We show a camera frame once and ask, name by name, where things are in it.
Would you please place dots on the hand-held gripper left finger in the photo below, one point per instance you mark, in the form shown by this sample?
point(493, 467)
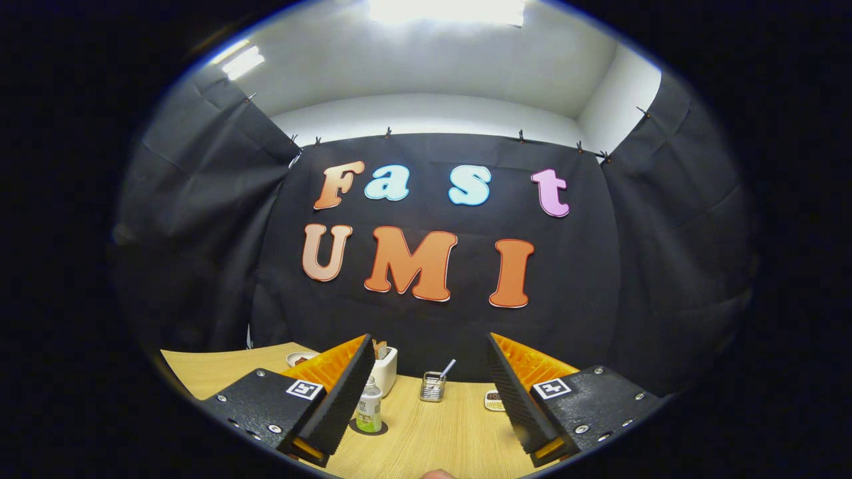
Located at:
point(346, 392)

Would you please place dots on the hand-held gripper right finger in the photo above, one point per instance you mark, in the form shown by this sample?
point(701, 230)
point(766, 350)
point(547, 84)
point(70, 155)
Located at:
point(516, 399)

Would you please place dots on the juice bottle with white-green label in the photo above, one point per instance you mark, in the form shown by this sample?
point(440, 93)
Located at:
point(369, 409)

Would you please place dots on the dark brown round coaster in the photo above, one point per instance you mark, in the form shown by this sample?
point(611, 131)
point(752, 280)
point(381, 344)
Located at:
point(382, 429)

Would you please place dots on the white divided dish of grains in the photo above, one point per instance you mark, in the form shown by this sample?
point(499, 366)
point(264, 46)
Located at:
point(493, 400)

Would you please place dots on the cream white toaster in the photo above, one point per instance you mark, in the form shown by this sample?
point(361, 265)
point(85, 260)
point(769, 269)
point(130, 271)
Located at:
point(386, 372)

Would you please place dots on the small white oval plate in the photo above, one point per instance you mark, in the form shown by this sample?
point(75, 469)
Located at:
point(297, 359)

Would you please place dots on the white straw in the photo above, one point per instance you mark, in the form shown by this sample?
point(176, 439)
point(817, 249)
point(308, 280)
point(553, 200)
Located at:
point(448, 368)

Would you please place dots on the wooden table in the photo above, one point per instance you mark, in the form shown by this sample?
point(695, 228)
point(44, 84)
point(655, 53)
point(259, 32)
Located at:
point(432, 432)

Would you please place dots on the black backdrop cloth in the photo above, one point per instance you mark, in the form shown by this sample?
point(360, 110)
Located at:
point(432, 332)

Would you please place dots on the small ceiling light panel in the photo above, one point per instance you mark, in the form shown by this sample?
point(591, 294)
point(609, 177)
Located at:
point(243, 62)

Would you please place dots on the large ceiling light panel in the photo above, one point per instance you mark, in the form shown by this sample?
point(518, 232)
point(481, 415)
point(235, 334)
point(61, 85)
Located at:
point(446, 10)

